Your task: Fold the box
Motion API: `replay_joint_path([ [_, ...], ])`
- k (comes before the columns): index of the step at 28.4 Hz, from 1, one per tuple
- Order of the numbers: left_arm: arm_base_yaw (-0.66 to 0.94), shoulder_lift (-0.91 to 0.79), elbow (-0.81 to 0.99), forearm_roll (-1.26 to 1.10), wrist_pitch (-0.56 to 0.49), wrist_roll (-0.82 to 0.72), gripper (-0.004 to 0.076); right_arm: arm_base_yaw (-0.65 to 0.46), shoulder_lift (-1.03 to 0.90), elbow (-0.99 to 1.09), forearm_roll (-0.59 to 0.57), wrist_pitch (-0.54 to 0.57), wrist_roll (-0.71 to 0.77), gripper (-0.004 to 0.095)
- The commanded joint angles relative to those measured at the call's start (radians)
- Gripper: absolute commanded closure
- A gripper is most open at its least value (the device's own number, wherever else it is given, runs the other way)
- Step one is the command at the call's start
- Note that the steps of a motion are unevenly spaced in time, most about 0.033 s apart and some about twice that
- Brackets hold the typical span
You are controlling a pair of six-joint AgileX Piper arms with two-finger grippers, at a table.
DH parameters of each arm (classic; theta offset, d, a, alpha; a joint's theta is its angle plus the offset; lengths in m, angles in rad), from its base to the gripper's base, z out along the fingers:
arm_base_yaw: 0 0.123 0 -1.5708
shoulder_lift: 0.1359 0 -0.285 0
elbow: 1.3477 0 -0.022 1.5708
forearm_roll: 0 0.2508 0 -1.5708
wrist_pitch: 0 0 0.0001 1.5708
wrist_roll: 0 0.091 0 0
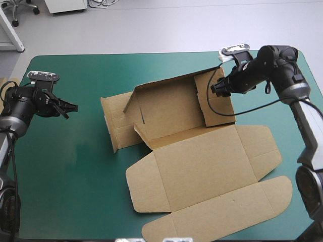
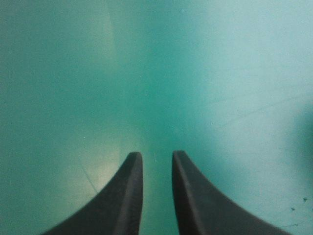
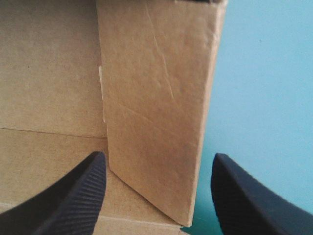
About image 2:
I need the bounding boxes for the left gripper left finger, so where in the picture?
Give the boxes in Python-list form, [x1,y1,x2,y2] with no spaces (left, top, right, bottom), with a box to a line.
[39,152,144,235]

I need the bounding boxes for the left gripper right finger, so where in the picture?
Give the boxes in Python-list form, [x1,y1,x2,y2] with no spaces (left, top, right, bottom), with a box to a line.
[172,150,293,235]

